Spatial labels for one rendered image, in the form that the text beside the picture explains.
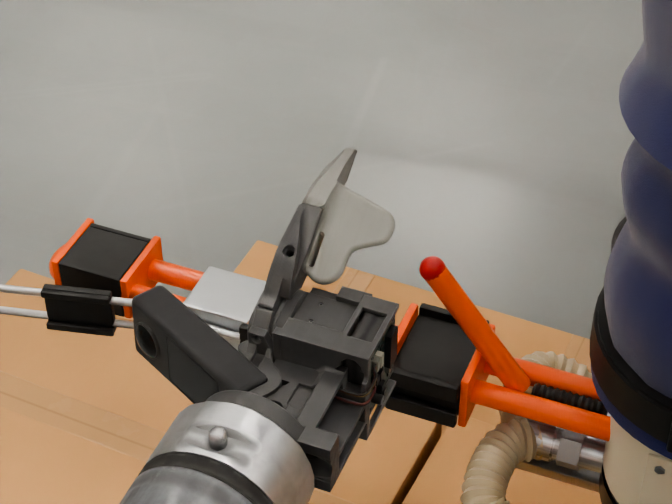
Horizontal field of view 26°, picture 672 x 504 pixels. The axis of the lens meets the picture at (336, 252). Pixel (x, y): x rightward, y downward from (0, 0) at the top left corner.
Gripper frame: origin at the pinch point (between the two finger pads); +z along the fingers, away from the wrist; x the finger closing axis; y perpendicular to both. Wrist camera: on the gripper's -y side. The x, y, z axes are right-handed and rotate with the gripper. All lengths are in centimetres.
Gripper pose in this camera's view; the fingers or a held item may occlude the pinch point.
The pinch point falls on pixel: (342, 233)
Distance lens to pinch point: 98.4
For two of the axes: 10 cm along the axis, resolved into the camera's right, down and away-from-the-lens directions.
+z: 3.8, -6.1, 7.0
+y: 9.3, 2.5, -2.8
